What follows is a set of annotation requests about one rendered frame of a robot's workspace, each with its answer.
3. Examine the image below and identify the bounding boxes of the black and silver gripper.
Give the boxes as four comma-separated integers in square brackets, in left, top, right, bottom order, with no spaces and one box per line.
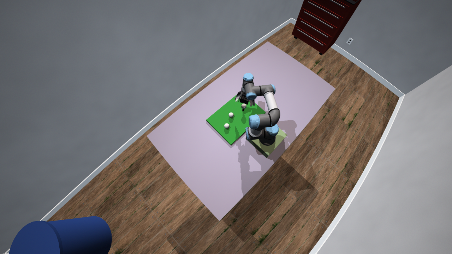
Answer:
[235,88,255,106]

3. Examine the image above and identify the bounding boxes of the green golf mat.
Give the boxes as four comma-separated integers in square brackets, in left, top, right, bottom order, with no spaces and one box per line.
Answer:
[206,96,266,145]

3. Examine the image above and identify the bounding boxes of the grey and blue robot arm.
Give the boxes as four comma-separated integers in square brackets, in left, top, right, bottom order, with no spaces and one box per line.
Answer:
[242,73,280,146]

